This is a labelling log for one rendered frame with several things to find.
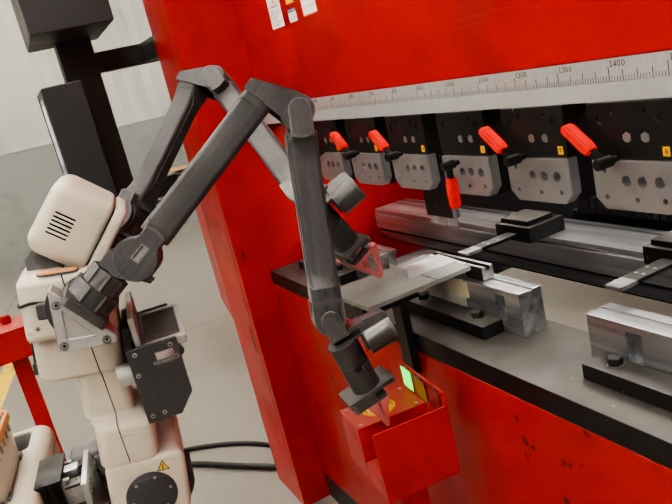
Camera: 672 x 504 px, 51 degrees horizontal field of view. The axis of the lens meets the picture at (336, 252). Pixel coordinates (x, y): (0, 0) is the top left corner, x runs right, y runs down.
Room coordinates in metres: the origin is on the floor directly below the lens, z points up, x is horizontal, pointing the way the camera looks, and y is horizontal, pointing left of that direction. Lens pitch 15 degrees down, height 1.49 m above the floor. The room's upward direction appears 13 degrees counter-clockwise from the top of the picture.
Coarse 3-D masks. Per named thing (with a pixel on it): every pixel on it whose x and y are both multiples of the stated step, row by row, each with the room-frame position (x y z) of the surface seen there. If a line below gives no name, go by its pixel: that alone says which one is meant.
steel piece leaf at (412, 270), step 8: (392, 264) 1.53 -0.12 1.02; (416, 264) 1.55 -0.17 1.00; (424, 264) 1.54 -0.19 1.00; (432, 264) 1.53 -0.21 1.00; (440, 264) 1.51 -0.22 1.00; (448, 264) 1.50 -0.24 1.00; (392, 272) 1.54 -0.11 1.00; (400, 272) 1.50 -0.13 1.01; (408, 272) 1.51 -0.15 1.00; (416, 272) 1.50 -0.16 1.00; (424, 272) 1.48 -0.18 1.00
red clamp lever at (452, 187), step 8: (456, 160) 1.39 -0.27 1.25; (440, 168) 1.38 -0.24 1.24; (448, 168) 1.37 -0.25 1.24; (448, 176) 1.37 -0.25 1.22; (448, 184) 1.37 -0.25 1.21; (456, 184) 1.37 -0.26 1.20; (448, 192) 1.37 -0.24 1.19; (456, 192) 1.37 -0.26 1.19; (456, 200) 1.37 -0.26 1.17; (456, 208) 1.38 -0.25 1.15
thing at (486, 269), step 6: (438, 252) 1.61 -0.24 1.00; (456, 258) 1.54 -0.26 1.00; (462, 258) 1.52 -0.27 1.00; (468, 258) 1.51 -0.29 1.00; (468, 264) 1.47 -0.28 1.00; (474, 264) 1.48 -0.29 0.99; (480, 264) 1.46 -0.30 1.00; (486, 264) 1.44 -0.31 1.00; (474, 270) 1.45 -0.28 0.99; (480, 270) 1.43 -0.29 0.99; (486, 270) 1.43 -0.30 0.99; (492, 270) 1.44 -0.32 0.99; (468, 276) 1.48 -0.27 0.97; (474, 276) 1.46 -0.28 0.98; (480, 276) 1.44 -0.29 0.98; (486, 276) 1.43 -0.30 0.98; (492, 276) 1.44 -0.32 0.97
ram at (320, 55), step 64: (256, 0) 2.14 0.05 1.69; (320, 0) 1.79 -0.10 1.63; (384, 0) 1.53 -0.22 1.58; (448, 0) 1.34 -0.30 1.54; (512, 0) 1.19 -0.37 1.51; (576, 0) 1.07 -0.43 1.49; (640, 0) 0.97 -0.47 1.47; (256, 64) 2.25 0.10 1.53; (320, 64) 1.86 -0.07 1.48; (384, 64) 1.58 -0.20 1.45; (448, 64) 1.37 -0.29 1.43; (512, 64) 1.21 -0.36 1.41
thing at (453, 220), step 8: (424, 192) 1.58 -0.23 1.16; (432, 192) 1.55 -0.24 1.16; (440, 192) 1.53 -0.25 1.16; (432, 200) 1.56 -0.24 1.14; (440, 200) 1.53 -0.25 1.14; (448, 200) 1.50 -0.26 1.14; (432, 208) 1.57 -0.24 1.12; (440, 208) 1.54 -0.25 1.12; (448, 208) 1.51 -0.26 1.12; (432, 216) 1.59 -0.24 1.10; (440, 216) 1.54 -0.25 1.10; (448, 216) 1.51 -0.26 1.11; (456, 216) 1.50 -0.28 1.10; (448, 224) 1.54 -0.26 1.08; (456, 224) 1.51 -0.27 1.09
